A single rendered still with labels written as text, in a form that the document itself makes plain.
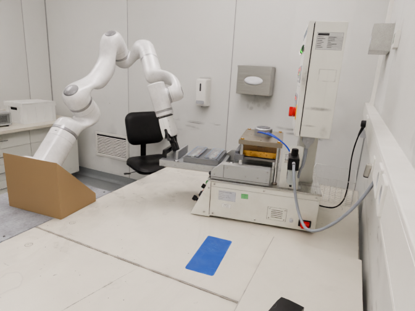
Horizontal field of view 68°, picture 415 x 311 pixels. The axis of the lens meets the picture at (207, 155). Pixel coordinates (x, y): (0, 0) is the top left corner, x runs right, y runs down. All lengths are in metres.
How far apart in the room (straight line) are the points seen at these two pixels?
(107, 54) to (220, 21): 1.54
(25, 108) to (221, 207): 2.71
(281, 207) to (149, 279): 0.61
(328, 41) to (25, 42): 3.60
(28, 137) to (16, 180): 2.09
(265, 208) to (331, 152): 1.58
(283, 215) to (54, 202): 0.94
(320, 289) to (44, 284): 0.80
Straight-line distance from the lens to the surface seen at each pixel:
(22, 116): 3.67
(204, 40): 3.09
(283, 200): 1.31
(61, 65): 4.29
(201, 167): 1.38
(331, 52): 1.23
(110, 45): 1.73
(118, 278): 1.05
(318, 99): 1.23
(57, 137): 1.51
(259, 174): 1.29
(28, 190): 1.51
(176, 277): 1.03
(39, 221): 1.45
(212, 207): 1.37
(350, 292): 1.03
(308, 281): 1.02
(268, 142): 1.28
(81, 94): 1.55
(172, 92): 1.47
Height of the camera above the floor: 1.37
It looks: 15 degrees down
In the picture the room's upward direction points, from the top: 3 degrees clockwise
